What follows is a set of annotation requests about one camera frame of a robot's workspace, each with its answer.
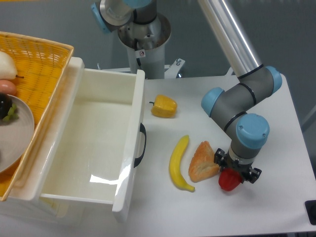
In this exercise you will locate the black drawer handle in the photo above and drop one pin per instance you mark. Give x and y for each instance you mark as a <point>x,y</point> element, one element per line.
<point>142,145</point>

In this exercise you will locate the yellow banana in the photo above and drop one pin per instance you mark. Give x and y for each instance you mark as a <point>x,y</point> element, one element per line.
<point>175,165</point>

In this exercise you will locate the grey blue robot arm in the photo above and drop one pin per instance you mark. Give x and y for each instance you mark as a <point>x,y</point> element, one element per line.
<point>229,109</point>

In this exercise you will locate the orange peach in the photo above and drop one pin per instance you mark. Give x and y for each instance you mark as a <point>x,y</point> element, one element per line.
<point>7,87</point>

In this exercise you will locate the black device at edge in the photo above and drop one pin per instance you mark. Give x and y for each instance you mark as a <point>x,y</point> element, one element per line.
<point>310,206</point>

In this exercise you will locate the yellow woven basket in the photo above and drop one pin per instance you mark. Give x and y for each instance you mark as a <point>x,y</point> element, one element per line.
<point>42,64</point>

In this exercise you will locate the white plastic drawer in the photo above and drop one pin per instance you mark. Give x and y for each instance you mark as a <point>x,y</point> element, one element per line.
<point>94,162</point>

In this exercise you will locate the red bell pepper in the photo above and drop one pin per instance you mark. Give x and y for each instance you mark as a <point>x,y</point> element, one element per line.
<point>229,179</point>

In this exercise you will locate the white drawer cabinet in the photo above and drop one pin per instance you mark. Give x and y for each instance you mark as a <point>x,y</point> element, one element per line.
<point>24,199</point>

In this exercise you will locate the white pear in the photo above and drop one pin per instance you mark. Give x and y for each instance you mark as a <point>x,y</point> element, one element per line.
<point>8,68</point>

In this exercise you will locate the yellow bell pepper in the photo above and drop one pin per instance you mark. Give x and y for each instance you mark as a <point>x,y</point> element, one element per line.
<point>163,107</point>

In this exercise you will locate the triangular bread pastry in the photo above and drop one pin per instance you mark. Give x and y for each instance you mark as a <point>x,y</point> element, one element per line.
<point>202,165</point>

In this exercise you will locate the grey plate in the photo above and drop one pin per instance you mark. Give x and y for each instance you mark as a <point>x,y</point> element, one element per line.
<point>16,135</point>

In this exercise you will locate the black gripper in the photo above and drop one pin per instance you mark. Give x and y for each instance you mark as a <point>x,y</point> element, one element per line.
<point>240,165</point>

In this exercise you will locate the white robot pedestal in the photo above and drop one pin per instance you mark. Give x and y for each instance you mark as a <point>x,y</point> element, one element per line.
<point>145,46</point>

